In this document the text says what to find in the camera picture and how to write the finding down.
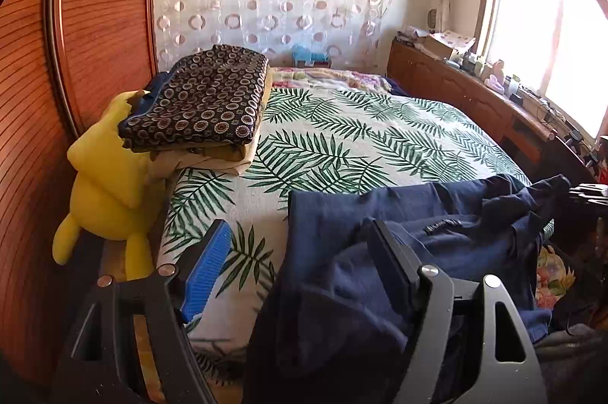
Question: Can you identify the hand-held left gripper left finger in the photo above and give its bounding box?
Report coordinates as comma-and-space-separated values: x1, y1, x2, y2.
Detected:
50, 219, 233, 404

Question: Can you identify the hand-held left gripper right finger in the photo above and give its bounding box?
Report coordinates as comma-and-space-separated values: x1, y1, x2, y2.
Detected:
366, 219, 549, 404

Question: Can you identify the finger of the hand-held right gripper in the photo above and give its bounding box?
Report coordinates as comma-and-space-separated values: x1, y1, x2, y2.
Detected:
567, 183, 608, 203

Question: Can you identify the plain dark navy shirt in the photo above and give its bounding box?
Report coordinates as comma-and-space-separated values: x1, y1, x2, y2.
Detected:
475, 173, 573, 253

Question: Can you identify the navy printed t-shirt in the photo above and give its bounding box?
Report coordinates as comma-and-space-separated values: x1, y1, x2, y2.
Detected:
242, 183, 554, 404

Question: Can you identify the floral quilt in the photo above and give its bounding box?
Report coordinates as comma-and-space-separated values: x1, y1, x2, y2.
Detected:
536, 245, 576, 310

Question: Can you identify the leaf print bedsheet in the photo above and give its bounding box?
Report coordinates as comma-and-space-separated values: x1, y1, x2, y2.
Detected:
157, 83, 554, 386

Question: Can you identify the yellow plush toy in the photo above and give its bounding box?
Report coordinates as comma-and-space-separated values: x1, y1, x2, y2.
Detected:
52, 90, 167, 281

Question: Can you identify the dark blue blanket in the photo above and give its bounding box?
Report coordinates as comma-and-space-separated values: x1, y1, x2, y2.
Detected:
385, 77, 414, 97

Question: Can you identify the long wooden cabinet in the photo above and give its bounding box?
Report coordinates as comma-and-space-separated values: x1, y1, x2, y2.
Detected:
387, 40, 604, 186

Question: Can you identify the dark circle-print cloth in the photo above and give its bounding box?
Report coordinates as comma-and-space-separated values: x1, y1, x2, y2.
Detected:
118, 44, 271, 153

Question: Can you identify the person's grey clothing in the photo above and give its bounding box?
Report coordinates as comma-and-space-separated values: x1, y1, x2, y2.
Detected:
534, 328, 608, 404

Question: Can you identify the wooden-framed window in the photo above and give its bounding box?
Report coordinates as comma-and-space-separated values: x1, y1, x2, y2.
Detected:
477, 0, 608, 139

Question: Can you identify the folded navy cloth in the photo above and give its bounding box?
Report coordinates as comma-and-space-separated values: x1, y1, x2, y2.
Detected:
128, 71, 173, 120

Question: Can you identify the floral blanket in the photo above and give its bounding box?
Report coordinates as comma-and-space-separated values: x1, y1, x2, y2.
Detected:
268, 66, 393, 93

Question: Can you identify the cardboard box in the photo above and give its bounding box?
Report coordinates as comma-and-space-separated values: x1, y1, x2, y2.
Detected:
423, 31, 476, 60

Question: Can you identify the blue packet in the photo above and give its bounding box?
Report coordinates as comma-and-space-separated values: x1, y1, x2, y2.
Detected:
291, 44, 333, 68

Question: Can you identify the wooden louvered wardrobe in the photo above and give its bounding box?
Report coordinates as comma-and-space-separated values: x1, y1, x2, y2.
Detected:
0, 0, 162, 386

